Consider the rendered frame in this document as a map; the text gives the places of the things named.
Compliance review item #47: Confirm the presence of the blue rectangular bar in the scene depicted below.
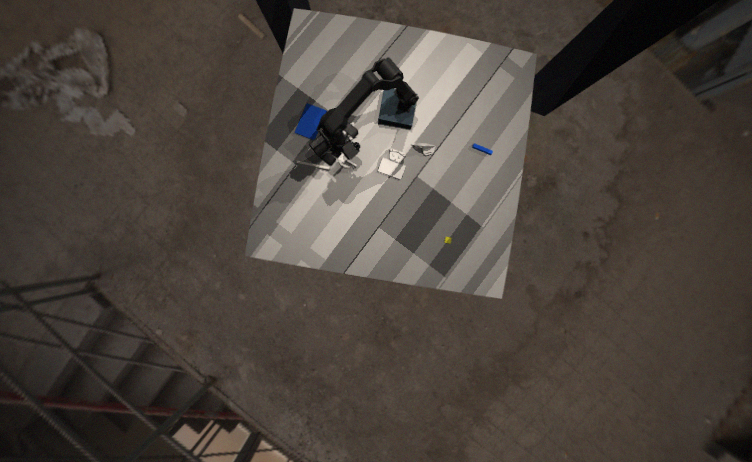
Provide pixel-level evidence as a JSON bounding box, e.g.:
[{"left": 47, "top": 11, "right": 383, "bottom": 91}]
[{"left": 472, "top": 143, "right": 493, "bottom": 155}]

